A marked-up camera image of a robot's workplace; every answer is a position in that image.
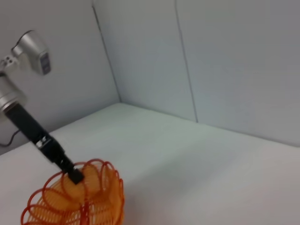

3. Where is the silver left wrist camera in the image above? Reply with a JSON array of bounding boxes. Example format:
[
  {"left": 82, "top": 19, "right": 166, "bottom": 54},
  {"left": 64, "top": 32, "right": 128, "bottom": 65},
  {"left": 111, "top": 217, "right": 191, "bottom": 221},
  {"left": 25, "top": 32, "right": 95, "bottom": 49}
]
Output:
[{"left": 11, "top": 30, "right": 52, "bottom": 76}]

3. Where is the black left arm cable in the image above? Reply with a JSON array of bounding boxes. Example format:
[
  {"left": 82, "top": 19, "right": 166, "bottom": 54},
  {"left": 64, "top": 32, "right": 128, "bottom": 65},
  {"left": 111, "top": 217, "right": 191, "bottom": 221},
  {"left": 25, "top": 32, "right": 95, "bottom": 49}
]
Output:
[{"left": 0, "top": 128, "right": 22, "bottom": 148}]

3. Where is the white plug connector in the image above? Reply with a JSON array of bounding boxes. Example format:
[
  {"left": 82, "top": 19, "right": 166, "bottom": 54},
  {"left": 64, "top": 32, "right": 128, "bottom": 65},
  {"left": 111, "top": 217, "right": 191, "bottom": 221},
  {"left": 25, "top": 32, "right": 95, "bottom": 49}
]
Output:
[{"left": 0, "top": 55, "right": 17, "bottom": 72}]

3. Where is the orange wire basket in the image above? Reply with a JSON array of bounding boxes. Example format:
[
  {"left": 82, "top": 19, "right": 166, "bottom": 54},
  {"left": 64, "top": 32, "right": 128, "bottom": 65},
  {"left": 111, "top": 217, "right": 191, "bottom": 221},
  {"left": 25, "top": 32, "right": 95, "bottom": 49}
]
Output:
[{"left": 21, "top": 158, "right": 125, "bottom": 225}]

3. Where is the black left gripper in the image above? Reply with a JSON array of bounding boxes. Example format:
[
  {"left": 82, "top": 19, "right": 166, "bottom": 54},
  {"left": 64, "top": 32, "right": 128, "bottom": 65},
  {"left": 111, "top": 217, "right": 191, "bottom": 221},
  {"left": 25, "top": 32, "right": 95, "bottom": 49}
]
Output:
[{"left": 5, "top": 104, "right": 84, "bottom": 185}]

